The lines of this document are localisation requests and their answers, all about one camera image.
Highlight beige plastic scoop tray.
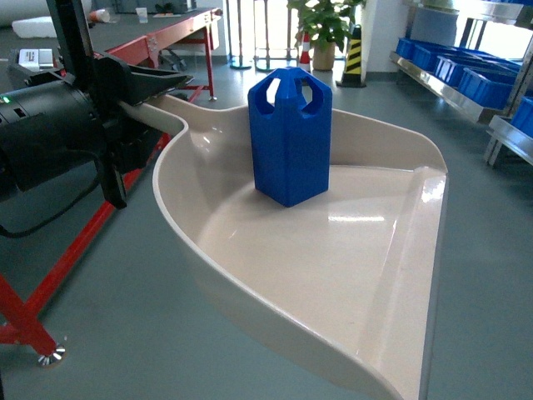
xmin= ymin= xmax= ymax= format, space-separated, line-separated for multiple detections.
xmin=124 ymin=96 xmax=447 ymax=399

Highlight steel shelf rack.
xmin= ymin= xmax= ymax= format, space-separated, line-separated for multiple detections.
xmin=390 ymin=1 xmax=532 ymax=167

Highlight blue plastic part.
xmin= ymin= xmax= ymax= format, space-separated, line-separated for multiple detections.
xmin=247 ymin=67 xmax=332 ymax=208

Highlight black cable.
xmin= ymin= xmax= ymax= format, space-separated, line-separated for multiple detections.
xmin=0 ymin=152 xmax=105 ymax=239

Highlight potted green plant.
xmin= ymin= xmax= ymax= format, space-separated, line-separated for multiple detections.
xmin=287 ymin=0 xmax=366 ymax=72

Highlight white paper cup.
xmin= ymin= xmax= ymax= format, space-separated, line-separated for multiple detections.
xmin=135 ymin=7 xmax=148 ymax=24

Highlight white foam block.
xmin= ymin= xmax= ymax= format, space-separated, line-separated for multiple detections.
xmin=12 ymin=16 xmax=57 ymax=39

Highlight red table frame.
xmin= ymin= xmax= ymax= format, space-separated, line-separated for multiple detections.
xmin=1 ymin=1 xmax=222 ymax=368

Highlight red white traffic cone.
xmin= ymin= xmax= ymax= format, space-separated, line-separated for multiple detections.
xmin=298 ymin=31 xmax=311 ymax=73

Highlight yellow black traffic cone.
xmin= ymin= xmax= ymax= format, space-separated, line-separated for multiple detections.
xmin=336 ymin=24 xmax=366 ymax=88

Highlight white camera module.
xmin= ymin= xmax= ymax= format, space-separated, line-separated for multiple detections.
xmin=18 ymin=48 xmax=54 ymax=72

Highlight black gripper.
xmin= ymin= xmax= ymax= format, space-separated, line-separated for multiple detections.
xmin=87 ymin=53 xmax=192 ymax=209

